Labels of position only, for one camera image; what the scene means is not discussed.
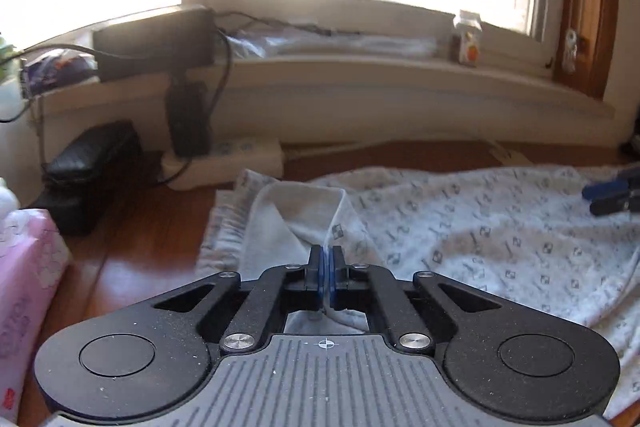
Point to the black pouch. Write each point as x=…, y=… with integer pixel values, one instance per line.
x=90, y=157

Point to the white power strip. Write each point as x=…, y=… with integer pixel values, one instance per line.
x=235, y=157

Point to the clear plastic bag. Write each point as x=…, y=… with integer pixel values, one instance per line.
x=350, y=44

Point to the cream window sill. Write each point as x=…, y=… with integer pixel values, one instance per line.
x=400, y=82

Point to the pink tissue pack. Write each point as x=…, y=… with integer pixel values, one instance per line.
x=30, y=282

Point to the purple printed packet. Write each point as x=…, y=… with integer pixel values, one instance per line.
x=60, y=67

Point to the black rectangular device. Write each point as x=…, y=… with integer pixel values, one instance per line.
x=150, y=42

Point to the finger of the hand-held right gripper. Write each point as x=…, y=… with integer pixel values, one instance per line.
x=615, y=207
x=600, y=192

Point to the white printed pajama pants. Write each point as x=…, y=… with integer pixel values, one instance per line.
x=475, y=237

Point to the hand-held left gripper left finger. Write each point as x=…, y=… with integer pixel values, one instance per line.
x=321, y=282

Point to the clear bottle with orange label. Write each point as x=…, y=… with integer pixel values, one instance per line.
x=468, y=49

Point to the black power adapter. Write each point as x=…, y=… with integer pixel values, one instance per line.
x=187, y=122

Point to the small green plant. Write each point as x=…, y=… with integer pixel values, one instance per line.
x=4, y=49

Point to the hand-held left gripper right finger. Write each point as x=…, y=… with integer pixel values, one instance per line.
x=334, y=282

